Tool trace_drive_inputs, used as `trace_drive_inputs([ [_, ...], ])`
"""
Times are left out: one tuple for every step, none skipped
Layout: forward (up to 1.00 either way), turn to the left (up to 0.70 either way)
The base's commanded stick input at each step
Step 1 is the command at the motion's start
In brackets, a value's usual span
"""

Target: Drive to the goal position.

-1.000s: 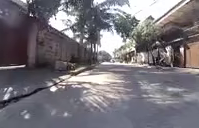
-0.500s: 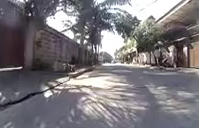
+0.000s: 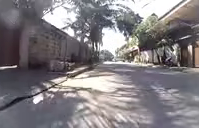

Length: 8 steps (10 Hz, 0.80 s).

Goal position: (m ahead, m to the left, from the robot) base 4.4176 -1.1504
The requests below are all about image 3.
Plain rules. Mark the distant tree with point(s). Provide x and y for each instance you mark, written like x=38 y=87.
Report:
x=106 y=55

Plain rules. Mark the concrete kerb strip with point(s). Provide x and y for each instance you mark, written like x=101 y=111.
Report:
x=74 y=70

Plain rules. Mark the distant pale building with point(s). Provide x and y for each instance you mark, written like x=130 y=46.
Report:
x=132 y=53

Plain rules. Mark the group of tall trees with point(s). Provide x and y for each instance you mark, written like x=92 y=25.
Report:
x=95 y=23

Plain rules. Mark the grey concrete road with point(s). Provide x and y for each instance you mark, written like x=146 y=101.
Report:
x=127 y=96

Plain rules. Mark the parked motorbike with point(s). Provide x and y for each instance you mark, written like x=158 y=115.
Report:
x=169 y=61

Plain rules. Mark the reddish brown gate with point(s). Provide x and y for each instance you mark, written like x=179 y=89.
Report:
x=2 y=46

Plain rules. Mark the pale boundary wall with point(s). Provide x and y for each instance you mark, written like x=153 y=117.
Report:
x=147 y=56

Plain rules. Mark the grey block wall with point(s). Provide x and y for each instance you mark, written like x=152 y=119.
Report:
x=48 y=43

